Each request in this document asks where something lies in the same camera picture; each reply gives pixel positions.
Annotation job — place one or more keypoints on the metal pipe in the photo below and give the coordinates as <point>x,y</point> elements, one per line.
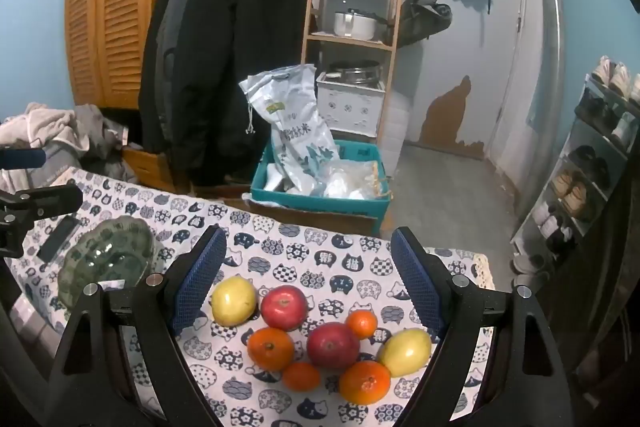
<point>547,32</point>

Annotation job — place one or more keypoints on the shoe rack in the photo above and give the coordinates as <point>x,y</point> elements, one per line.
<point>597,132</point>

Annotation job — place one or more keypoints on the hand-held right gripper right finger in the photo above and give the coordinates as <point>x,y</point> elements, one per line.
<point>417,277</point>

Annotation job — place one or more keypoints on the small orange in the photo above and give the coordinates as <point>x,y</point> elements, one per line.
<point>362,324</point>
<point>301,377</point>

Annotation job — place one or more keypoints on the dark grey jacket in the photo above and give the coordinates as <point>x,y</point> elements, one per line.
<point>167,57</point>

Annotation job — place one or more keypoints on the assorted shoes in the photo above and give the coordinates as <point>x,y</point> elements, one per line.
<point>575,192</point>

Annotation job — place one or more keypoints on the large orange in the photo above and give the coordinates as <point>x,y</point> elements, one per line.
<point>365,382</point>
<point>270,349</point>

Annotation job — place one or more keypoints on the white cooking pot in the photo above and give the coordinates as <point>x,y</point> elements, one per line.
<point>352,24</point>

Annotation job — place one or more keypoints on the grey printed sweatshirt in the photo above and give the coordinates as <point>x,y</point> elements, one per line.
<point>55,157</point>

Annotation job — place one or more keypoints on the wooden louvered wardrobe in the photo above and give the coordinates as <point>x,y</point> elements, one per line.
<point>120,7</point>

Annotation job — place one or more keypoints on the dark red apple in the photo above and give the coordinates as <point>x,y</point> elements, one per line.
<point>333,345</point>

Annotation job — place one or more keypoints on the bright red apple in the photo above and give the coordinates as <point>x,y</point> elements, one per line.
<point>284,308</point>

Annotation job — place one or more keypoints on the pile of clothes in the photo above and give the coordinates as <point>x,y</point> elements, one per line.
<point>35,122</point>

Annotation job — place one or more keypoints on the white rice bag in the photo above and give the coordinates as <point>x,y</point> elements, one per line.
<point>295,122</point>

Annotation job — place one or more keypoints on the teal plastic crate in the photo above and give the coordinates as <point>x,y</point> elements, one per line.
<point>320,204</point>

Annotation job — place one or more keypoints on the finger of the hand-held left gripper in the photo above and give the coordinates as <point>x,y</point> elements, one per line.
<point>50,201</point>
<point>25,158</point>

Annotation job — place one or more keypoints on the black smartphone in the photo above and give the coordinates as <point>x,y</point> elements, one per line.
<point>57,237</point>

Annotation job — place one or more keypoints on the grey clothes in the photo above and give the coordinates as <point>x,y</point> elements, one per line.
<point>100,132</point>

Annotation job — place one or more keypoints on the clear plastic bags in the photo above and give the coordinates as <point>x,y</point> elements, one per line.
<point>350,182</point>

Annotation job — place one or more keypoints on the green glass bowl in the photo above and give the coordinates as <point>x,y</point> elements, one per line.
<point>110,252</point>

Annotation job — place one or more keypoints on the white patterned storage box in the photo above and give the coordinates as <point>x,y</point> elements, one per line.
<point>350,107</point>

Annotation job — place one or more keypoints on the cat print tablecloth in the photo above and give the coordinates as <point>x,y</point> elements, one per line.
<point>320,257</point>

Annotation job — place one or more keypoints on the yellow lemon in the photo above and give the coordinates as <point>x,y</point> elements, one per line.
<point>232,301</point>
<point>406,352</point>

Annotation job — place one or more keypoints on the wooden shelf rack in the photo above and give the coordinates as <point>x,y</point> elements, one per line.
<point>308,7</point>

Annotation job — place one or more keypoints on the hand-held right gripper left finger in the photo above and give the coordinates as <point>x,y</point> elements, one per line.
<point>200,277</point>

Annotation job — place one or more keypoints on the dark cloth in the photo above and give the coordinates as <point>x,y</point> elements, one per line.
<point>600,332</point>

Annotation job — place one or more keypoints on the steel pot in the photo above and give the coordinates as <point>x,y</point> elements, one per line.
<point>355,71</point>

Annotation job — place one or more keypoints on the wooden drawer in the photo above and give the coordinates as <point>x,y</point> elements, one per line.
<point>147,162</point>

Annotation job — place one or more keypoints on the grey door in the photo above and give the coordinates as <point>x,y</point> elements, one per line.
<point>480,32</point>

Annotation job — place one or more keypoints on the green hanging bag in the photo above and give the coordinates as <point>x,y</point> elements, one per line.
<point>422,12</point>

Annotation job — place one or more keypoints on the black hooded coat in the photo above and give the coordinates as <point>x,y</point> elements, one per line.
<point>235,57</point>

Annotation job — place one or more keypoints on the cardboard box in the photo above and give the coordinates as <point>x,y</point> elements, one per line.
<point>320,221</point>

